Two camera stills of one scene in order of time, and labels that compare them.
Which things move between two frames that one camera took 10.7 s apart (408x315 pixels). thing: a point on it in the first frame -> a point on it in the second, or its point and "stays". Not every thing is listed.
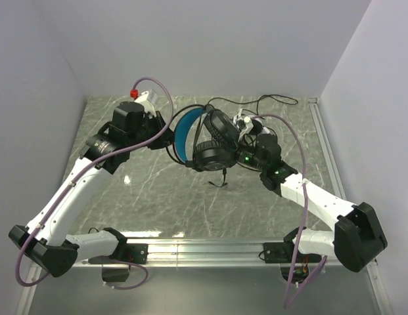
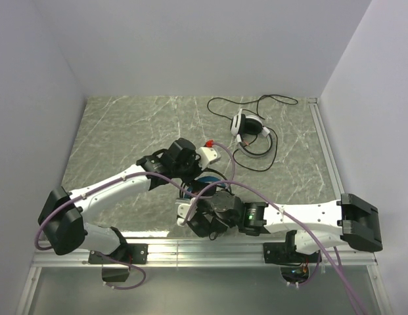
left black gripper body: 159,128 -> 197,185
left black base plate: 136,253 stays
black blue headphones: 215,146 -> 200,184
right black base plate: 282,252 stays
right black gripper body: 244,144 -> 197,222
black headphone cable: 224,170 -> 212,236
